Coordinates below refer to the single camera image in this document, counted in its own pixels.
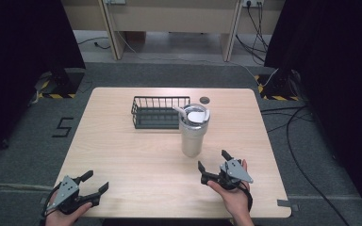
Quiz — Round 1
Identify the black curtain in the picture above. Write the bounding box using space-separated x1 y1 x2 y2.
0 0 87 164
263 0 362 218

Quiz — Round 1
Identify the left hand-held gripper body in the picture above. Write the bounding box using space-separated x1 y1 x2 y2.
46 175 87 216

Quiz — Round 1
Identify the beige wooden desk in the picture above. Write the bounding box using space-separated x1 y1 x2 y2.
60 0 287 62

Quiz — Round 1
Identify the grey tape piece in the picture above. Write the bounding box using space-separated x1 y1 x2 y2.
276 199 300 213

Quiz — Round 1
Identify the black wire basket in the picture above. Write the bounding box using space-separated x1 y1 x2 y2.
130 95 191 130

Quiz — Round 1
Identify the person's left hand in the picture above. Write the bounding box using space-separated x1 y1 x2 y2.
44 191 93 226

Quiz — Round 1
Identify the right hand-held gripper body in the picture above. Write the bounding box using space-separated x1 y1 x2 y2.
214 158 255 191

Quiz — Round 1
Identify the short black floor cable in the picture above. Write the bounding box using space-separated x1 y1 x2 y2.
76 37 111 51

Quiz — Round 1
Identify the black stand base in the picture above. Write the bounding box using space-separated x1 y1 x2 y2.
255 67 301 102
38 67 87 100

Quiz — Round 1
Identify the bundle of black plugged cables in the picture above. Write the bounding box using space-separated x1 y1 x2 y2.
235 2 270 64

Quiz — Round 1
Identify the person's right hand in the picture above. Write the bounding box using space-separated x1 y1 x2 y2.
206 158 256 226

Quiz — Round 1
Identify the white tumbler with lid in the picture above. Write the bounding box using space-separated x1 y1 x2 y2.
173 103 211 158

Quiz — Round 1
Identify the long black floor cable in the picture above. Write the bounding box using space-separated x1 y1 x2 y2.
259 105 351 226

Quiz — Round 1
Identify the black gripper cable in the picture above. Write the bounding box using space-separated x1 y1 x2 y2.
40 184 62 218
238 181 255 213

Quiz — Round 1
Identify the white wall socket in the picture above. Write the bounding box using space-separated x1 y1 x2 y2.
241 0 265 8

